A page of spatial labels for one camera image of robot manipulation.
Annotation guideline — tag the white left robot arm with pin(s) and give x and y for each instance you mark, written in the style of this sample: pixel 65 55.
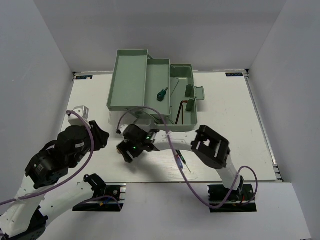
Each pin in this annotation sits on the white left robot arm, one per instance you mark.
pixel 23 218

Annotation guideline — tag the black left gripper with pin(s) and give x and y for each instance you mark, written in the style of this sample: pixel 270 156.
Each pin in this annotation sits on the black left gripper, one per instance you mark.
pixel 101 136

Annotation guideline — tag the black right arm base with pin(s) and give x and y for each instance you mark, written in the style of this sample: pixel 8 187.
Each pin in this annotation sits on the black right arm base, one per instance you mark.
pixel 236 201

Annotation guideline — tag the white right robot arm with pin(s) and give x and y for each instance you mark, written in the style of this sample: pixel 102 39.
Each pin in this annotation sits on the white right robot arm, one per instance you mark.
pixel 208 145

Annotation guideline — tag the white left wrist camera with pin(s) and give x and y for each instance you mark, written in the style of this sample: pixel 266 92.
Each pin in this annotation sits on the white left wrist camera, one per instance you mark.
pixel 78 116

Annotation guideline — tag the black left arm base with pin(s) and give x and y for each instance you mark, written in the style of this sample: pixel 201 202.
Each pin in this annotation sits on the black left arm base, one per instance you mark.
pixel 107 197

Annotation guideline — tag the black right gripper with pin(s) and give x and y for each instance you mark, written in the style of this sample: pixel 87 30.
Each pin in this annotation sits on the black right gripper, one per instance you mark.
pixel 125 148

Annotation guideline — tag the blue red screwdriver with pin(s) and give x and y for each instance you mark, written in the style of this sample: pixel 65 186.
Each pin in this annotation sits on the blue red screwdriver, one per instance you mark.
pixel 179 162

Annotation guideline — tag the green plastic toolbox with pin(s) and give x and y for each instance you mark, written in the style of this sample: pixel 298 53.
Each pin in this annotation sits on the green plastic toolbox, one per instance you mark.
pixel 138 78

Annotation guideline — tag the black green precision screwdriver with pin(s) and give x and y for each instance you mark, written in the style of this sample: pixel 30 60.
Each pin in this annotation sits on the black green precision screwdriver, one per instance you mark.
pixel 178 152

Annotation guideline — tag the large brown hex key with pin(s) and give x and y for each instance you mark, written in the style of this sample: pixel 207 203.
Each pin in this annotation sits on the large brown hex key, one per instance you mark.
pixel 180 112

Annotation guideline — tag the green stubby screwdriver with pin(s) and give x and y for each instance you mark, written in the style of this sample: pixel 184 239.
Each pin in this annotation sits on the green stubby screwdriver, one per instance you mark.
pixel 161 95

